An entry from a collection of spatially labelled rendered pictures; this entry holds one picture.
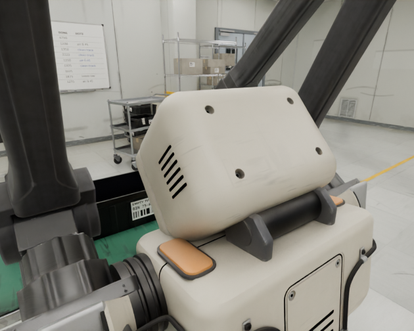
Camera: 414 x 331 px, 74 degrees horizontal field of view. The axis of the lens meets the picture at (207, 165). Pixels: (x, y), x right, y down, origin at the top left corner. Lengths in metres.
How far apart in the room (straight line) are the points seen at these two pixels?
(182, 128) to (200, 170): 0.04
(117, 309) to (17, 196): 0.14
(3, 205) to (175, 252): 0.18
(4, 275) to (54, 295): 0.54
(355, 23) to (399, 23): 7.44
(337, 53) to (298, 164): 0.23
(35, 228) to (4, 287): 0.47
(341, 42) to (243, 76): 0.22
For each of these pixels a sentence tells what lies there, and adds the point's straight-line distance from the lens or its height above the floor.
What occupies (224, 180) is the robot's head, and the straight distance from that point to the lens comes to 0.24.
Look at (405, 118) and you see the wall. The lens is 7.77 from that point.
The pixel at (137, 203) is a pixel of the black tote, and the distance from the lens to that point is 0.84.
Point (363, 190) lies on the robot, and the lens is 0.53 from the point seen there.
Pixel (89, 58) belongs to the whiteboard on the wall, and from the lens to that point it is 5.60.
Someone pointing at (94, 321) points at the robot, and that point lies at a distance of 0.27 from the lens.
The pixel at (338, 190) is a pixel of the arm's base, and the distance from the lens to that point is 0.51.
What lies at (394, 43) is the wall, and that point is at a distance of 7.89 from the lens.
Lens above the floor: 1.41
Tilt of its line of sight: 20 degrees down
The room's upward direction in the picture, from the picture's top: straight up
